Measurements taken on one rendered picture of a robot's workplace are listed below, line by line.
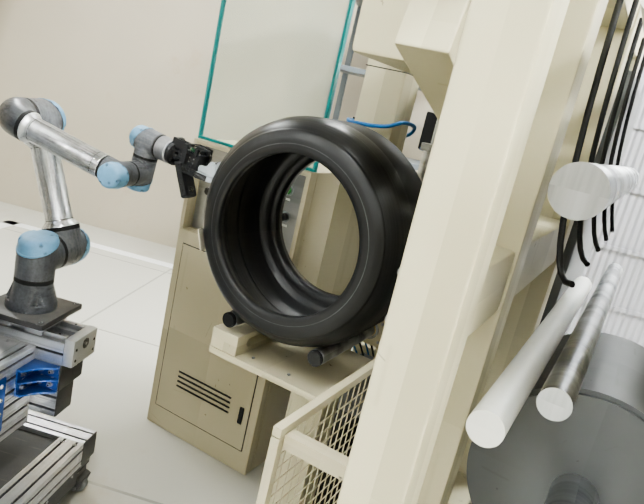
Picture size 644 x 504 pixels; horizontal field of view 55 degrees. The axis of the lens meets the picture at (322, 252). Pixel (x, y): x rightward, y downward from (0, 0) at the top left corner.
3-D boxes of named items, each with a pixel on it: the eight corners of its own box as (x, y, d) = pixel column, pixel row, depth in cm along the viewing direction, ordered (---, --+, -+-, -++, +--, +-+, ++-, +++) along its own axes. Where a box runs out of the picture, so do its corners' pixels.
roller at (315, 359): (360, 329, 190) (367, 318, 189) (371, 338, 189) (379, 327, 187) (303, 359, 160) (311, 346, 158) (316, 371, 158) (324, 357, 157)
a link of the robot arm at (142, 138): (142, 149, 195) (149, 123, 193) (167, 162, 191) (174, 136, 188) (123, 148, 188) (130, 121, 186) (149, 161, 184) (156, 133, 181)
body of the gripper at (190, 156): (199, 150, 175) (168, 135, 179) (191, 179, 177) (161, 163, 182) (215, 151, 181) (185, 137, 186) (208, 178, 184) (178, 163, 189)
